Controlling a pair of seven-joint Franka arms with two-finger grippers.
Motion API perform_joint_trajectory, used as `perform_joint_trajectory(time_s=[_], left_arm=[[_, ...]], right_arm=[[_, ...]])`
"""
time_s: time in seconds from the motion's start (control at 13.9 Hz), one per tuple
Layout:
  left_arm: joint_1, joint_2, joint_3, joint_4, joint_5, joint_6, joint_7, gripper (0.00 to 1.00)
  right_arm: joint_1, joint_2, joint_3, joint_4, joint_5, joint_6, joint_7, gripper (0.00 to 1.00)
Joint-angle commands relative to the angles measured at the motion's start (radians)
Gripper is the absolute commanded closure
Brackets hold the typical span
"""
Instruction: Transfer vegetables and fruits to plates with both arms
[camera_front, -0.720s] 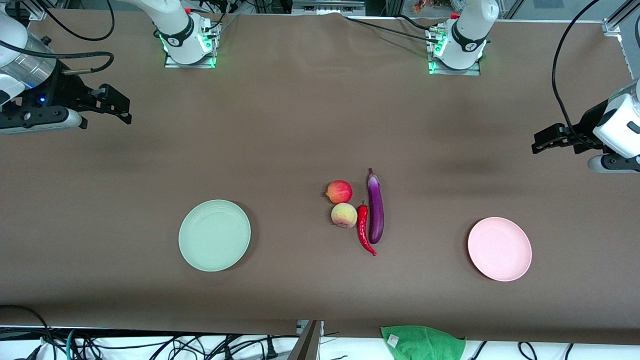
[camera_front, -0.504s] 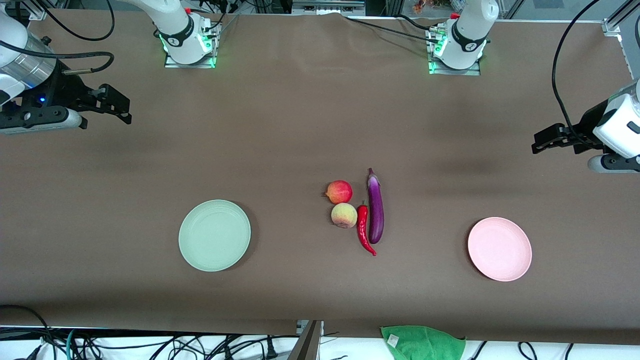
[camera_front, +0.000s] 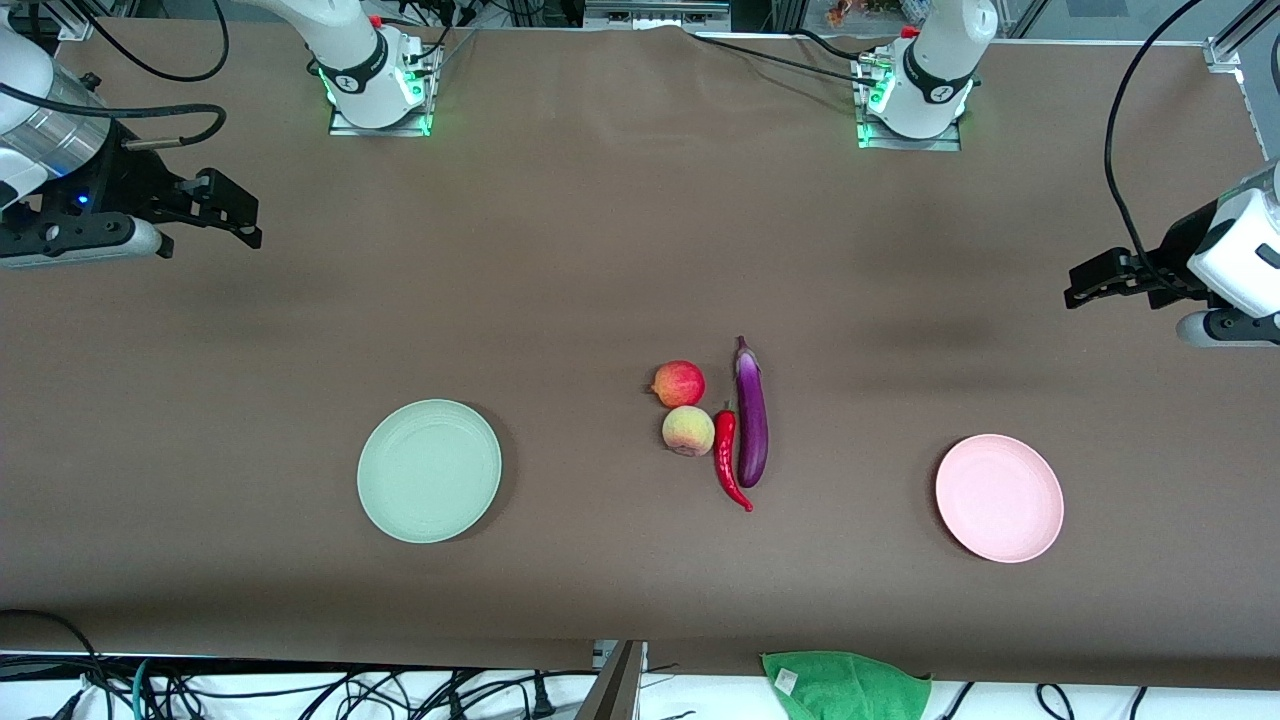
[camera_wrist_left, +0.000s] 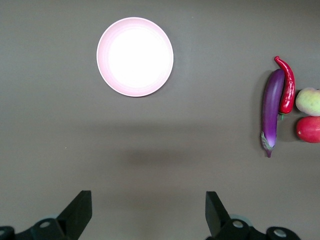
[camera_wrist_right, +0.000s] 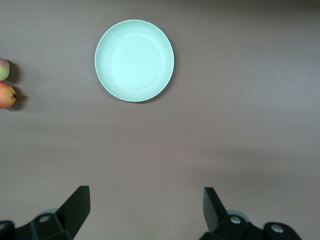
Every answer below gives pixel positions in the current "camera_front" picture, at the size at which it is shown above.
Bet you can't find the purple eggplant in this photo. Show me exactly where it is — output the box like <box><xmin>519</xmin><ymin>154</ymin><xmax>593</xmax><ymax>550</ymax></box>
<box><xmin>734</xmin><ymin>336</ymin><xmax>770</xmax><ymax>489</ymax></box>

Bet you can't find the red chili pepper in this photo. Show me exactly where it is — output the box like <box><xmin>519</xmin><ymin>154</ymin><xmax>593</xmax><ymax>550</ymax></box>
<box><xmin>713</xmin><ymin>402</ymin><xmax>755</xmax><ymax>513</ymax></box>

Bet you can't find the red apple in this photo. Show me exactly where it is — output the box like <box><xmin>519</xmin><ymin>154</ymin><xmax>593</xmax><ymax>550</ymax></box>
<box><xmin>651</xmin><ymin>360</ymin><xmax>707</xmax><ymax>409</ymax></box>

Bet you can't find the yellow pink peach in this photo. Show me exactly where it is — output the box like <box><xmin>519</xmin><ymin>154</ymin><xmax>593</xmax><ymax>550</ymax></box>
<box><xmin>661</xmin><ymin>405</ymin><xmax>716</xmax><ymax>458</ymax></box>

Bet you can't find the pink plate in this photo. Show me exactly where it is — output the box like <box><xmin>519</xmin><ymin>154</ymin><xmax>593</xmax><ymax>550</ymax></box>
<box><xmin>935</xmin><ymin>434</ymin><xmax>1065</xmax><ymax>564</ymax></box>

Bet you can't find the light green plate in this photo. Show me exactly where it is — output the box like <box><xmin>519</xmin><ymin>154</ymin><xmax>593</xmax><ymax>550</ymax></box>
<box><xmin>357</xmin><ymin>399</ymin><xmax>503</xmax><ymax>544</ymax></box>

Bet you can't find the brown table cover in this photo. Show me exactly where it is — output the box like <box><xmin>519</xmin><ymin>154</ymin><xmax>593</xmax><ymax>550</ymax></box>
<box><xmin>0</xmin><ymin>18</ymin><xmax>1280</xmax><ymax>691</ymax></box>

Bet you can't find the grey box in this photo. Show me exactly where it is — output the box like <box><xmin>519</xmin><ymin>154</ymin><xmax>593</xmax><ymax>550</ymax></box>
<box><xmin>585</xmin><ymin>0</ymin><xmax>731</xmax><ymax>31</ymax></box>

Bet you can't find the green cloth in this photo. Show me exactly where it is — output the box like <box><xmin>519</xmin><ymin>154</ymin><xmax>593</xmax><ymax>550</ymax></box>
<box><xmin>760</xmin><ymin>650</ymin><xmax>933</xmax><ymax>720</ymax></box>

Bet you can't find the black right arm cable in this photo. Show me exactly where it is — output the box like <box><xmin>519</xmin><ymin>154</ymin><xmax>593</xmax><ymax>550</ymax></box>
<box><xmin>0</xmin><ymin>0</ymin><xmax>233</xmax><ymax>151</ymax></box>

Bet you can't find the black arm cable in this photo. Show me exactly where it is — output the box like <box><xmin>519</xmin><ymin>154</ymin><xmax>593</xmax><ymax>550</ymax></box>
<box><xmin>0</xmin><ymin>0</ymin><xmax>233</xmax><ymax>151</ymax></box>
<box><xmin>1104</xmin><ymin>0</ymin><xmax>1206</xmax><ymax>291</ymax></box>

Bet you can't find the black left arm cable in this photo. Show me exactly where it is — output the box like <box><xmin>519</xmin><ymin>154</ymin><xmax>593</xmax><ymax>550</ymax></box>
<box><xmin>1104</xmin><ymin>0</ymin><xmax>1206</xmax><ymax>291</ymax></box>

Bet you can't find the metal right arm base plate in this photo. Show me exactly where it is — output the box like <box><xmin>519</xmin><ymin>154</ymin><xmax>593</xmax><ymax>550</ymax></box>
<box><xmin>328</xmin><ymin>40</ymin><xmax>441</xmax><ymax>138</ymax></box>

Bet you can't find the aluminium frame profile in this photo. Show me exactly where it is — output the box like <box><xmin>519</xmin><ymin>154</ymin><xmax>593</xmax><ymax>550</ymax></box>
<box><xmin>40</xmin><ymin>0</ymin><xmax>96</xmax><ymax>41</ymax></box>
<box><xmin>1205</xmin><ymin>0</ymin><xmax>1280</xmax><ymax>191</ymax></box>

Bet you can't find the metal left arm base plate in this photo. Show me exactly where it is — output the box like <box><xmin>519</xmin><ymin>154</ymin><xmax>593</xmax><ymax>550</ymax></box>
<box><xmin>855</xmin><ymin>55</ymin><xmax>963</xmax><ymax>153</ymax></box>

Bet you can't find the short black table cable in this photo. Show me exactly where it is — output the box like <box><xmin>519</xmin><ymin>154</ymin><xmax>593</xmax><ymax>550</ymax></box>
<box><xmin>795</xmin><ymin>28</ymin><xmax>871</xmax><ymax>61</ymax></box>

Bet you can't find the long black table cable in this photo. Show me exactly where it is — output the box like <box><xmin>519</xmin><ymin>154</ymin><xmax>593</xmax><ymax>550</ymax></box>
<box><xmin>690</xmin><ymin>33</ymin><xmax>881</xmax><ymax>83</ymax></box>

